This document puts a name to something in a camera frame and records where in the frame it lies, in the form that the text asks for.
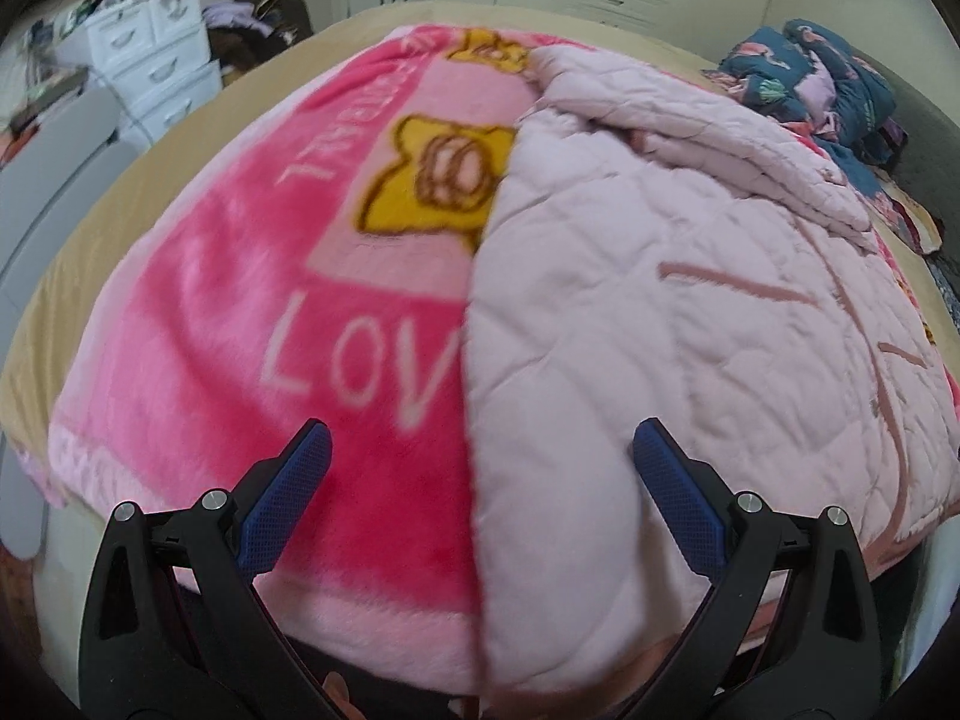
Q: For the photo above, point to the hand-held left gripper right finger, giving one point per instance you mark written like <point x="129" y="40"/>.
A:
<point x="679" y="495"/>

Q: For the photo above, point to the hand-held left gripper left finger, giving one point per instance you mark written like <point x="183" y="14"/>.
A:
<point x="289" y="491"/>

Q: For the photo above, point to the pink quilted jacket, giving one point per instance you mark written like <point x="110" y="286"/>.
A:
<point x="675" y="300"/>

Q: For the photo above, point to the dark bag with clothes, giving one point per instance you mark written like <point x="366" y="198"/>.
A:
<point x="255" y="26"/>

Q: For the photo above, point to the pink printed blanket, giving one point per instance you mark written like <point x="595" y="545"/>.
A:
<point x="247" y="277"/>

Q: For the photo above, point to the bed with beige sheet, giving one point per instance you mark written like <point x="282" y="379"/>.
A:
<point x="97" y="225"/>

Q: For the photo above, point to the grey chair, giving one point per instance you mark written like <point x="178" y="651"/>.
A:
<point x="52" y="180"/>

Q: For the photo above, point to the grey quilted headboard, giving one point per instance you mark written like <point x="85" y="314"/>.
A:
<point x="926" y="120"/>

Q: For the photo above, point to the white plastic drawer unit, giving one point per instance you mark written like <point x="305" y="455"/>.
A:
<point x="150" y="60"/>

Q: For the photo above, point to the dark blue floral quilt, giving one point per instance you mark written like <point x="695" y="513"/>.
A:
<point x="840" y="67"/>

